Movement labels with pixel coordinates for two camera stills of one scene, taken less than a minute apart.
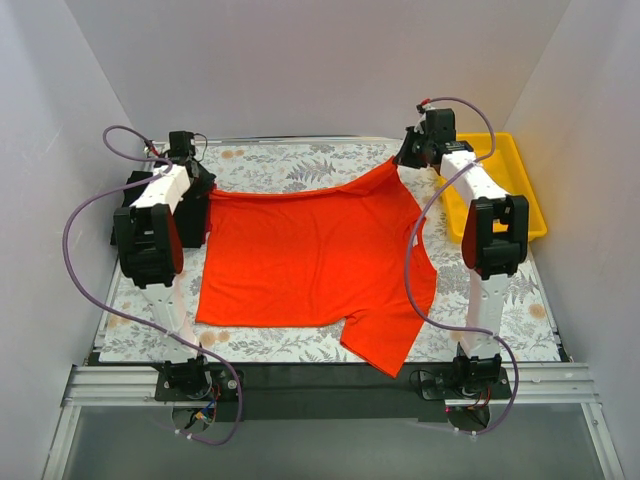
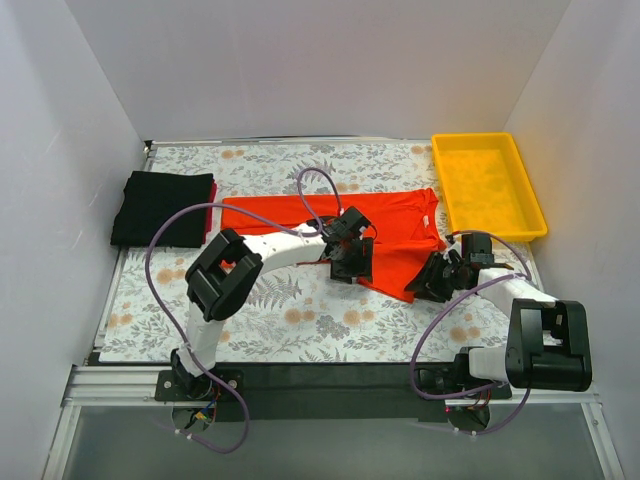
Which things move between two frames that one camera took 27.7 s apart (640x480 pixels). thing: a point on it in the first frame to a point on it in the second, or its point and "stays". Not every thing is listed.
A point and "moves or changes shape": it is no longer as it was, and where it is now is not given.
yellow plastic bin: (506, 167) stays
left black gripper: (201, 185) to (351, 265)
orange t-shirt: (348, 252) moves or changes shape
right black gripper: (407, 152) to (437, 276)
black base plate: (331, 391) stays
